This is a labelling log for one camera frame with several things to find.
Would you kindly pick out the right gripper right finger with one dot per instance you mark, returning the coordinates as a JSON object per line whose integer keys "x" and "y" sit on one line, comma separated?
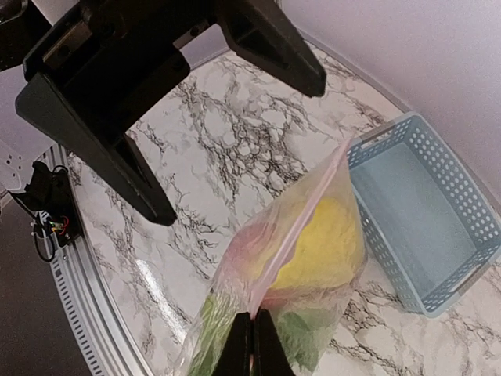
{"x": 269, "y": 356}

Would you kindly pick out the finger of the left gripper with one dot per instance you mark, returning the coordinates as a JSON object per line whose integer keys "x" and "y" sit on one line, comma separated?
{"x": 261, "y": 33}

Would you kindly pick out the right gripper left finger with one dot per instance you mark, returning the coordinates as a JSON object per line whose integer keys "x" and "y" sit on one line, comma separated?
{"x": 236, "y": 353}

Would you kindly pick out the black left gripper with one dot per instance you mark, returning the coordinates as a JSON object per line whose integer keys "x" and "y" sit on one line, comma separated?
{"x": 101, "y": 68}

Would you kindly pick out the clear zip top bag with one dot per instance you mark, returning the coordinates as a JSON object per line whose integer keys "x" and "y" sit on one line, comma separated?
{"x": 251, "y": 289}

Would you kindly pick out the light blue plastic basket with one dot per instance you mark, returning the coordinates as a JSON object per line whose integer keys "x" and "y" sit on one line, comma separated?
{"x": 425, "y": 220}

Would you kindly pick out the green fake pear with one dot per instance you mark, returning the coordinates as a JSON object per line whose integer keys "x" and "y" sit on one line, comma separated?
{"x": 302, "y": 332}

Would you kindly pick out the red fake apple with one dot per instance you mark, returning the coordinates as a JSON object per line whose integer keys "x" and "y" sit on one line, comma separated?
{"x": 252, "y": 242}

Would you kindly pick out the front aluminium table rail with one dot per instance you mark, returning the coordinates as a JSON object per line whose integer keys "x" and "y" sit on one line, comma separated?
{"x": 100, "y": 331}

